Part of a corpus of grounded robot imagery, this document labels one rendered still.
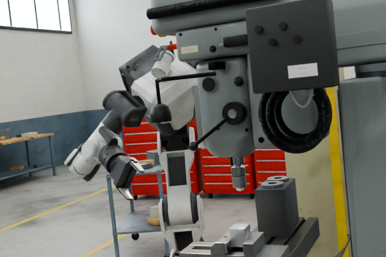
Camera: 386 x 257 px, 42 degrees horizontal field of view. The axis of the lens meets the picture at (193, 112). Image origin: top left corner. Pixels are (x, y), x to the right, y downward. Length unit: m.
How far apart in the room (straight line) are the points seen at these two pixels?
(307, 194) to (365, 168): 2.08
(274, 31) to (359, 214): 0.54
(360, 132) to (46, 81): 11.17
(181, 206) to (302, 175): 1.33
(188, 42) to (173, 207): 0.94
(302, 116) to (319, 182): 1.97
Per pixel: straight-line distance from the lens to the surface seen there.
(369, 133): 1.41
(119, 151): 1.79
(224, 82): 1.58
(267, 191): 2.02
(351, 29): 1.47
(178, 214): 2.31
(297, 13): 1.23
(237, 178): 1.69
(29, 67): 11.94
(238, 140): 1.59
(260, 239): 1.72
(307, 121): 1.49
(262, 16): 1.26
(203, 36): 1.58
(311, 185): 3.45
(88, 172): 2.05
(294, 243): 1.98
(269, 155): 6.45
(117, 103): 2.08
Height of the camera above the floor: 1.55
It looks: 3 degrees down
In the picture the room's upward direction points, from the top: 6 degrees counter-clockwise
